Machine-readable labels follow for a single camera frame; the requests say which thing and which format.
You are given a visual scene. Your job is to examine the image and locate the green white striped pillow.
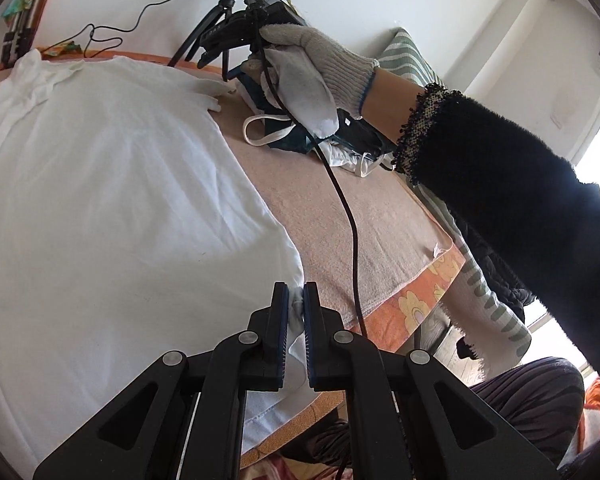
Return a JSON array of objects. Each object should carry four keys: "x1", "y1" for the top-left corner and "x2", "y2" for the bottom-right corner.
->
[{"x1": 377, "y1": 27, "x2": 534, "y2": 378}]

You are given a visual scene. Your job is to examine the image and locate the black fuzzy sleeve forearm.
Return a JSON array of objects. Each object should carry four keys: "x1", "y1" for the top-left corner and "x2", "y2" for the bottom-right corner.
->
[{"x1": 362, "y1": 70, "x2": 600, "y2": 375}]

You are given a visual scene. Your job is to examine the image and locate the striped dark trousers leg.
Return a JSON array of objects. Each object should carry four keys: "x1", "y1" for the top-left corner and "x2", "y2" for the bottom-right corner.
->
[{"x1": 471, "y1": 358, "x2": 584, "y2": 465}]

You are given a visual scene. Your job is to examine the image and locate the right hand grey knit glove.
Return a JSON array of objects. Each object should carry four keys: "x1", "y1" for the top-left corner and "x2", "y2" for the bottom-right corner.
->
[{"x1": 240, "y1": 24, "x2": 379, "y2": 140}]

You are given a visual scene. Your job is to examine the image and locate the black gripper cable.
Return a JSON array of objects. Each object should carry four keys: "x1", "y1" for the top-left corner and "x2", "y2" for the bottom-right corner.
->
[{"x1": 256, "y1": 6, "x2": 368, "y2": 338}]

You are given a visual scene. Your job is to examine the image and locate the black mini tripod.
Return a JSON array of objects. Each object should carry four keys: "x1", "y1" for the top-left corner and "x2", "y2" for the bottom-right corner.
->
[{"x1": 168, "y1": 0, "x2": 237, "y2": 67}]

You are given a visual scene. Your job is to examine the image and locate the orange floral bed sheet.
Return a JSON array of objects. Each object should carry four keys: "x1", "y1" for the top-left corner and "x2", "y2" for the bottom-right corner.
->
[{"x1": 0, "y1": 53, "x2": 460, "y2": 479}]

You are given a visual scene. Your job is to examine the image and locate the black ring light cable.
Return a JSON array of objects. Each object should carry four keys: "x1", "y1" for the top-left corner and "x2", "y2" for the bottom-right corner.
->
[{"x1": 42, "y1": 0, "x2": 224, "y2": 59}]

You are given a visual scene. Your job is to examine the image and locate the folded tripod with colourful cloth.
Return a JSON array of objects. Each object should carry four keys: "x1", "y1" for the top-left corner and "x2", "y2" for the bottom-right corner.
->
[{"x1": 1, "y1": 0, "x2": 47, "y2": 68}]

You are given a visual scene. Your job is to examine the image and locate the white t-shirt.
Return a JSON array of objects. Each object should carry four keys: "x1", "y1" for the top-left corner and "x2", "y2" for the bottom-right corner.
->
[{"x1": 0, "y1": 52, "x2": 304, "y2": 479}]

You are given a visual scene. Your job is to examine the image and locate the dark teal garment white trim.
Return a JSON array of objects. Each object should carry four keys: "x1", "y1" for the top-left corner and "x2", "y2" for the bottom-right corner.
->
[{"x1": 228, "y1": 67, "x2": 339, "y2": 154}]

